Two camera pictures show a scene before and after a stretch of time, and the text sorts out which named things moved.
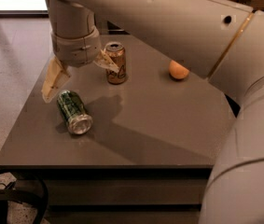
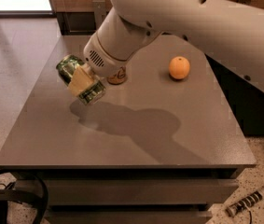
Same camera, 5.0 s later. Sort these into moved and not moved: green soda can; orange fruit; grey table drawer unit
Moved: green soda can
Not moved: orange fruit; grey table drawer unit
